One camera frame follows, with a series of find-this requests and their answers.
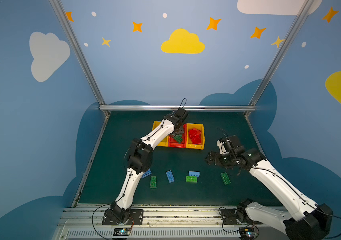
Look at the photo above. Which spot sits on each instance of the left yellow plastic bin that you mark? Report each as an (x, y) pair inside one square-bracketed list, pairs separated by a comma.
[(159, 137)]

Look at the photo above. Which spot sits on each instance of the red plastic bin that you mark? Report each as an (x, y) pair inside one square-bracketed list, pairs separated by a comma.
[(173, 144)]

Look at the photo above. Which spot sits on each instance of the left controller board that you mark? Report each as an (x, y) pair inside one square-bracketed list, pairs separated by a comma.
[(121, 232)]

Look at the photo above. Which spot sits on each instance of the light blue lego brick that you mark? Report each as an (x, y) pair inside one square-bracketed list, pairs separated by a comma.
[(194, 174)]

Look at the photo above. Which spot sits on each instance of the right yellow plastic bin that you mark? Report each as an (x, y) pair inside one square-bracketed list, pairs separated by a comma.
[(189, 144)]

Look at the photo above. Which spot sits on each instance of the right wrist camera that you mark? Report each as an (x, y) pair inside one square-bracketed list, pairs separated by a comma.
[(230, 145)]

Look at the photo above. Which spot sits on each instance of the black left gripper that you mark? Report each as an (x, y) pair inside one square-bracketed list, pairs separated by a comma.
[(179, 129)]

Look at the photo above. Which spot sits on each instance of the left aluminium frame post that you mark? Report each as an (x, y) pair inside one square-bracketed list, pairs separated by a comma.
[(68, 30)]

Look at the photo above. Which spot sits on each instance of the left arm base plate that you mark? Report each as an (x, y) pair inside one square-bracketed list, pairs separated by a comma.
[(129, 217)]

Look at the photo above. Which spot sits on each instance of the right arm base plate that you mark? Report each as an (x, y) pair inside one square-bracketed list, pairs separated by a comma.
[(233, 216)]

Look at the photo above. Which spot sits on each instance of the yellow plastic bin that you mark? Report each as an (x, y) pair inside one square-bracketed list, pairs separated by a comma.
[(159, 137), (189, 144)]

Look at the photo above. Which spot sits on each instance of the right aluminium frame post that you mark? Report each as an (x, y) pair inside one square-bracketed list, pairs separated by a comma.
[(297, 24)]

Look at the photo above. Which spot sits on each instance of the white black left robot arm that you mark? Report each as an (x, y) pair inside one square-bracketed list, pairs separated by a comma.
[(139, 160)]

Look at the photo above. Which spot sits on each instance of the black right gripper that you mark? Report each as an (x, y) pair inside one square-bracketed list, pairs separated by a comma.
[(217, 159)]

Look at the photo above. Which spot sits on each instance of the aluminium front mounting rail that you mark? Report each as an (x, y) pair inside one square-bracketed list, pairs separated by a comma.
[(159, 223)]

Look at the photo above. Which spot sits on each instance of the bright green lego brick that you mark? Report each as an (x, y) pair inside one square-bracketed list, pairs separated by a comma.
[(191, 179)]

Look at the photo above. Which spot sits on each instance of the horizontal aluminium frame rail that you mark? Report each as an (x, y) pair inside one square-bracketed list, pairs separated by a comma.
[(172, 108)]

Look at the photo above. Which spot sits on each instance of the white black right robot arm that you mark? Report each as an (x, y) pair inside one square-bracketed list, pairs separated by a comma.
[(303, 218)]

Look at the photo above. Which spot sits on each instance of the controller board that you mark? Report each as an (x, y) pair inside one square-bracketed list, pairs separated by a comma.
[(121, 232), (247, 234)]

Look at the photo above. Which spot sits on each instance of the red lego brick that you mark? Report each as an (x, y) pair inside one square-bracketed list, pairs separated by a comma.
[(195, 136)]

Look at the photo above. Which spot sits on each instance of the right controller board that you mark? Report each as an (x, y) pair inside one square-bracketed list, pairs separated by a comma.
[(247, 234)]

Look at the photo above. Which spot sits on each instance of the aluminium frame post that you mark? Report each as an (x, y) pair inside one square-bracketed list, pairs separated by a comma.
[(68, 30), (297, 24)]

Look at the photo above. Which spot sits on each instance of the green lego brick small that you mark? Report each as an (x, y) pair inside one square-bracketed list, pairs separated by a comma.
[(178, 138)]

